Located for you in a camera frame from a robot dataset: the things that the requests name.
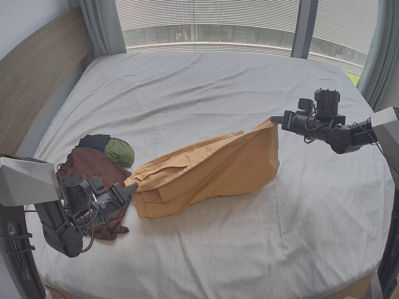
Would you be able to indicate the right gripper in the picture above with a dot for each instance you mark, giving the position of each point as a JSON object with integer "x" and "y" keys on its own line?
{"x": 297, "y": 123}

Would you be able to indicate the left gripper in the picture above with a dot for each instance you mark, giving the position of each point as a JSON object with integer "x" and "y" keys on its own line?
{"x": 115, "y": 198}

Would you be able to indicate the mustard yellow shorts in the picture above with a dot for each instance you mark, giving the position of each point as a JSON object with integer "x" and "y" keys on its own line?
{"x": 218, "y": 170}

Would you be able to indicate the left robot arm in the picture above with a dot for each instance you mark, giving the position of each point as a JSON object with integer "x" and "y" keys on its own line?
{"x": 28, "y": 179}

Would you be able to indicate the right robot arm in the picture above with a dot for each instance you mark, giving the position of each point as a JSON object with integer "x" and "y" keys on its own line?
{"x": 352, "y": 135}

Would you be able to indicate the bed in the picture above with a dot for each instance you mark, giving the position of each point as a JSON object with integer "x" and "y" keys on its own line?
{"x": 218, "y": 82}

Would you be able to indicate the brown garment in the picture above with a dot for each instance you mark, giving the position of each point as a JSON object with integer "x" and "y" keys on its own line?
{"x": 93, "y": 167}

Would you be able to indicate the green garment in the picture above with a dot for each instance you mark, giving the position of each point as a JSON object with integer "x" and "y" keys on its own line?
{"x": 120, "y": 153}

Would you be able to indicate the black garment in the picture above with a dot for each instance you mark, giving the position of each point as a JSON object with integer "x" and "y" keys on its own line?
{"x": 92, "y": 142}

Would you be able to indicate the grey-green curtain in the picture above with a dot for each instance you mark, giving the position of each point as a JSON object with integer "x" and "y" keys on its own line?
{"x": 382, "y": 42}
{"x": 99, "y": 17}

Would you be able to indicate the window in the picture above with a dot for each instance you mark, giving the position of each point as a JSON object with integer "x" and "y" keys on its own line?
{"x": 218, "y": 11}

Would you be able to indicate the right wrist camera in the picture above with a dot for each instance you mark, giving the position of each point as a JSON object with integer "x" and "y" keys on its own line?
{"x": 305, "y": 104}

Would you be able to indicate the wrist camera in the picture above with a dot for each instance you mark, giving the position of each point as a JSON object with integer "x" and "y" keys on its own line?
{"x": 305, "y": 104}
{"x": 96, "y": 185}

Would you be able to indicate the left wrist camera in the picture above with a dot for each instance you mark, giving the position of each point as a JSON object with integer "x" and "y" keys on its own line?
{"x": 96, "y": 185}

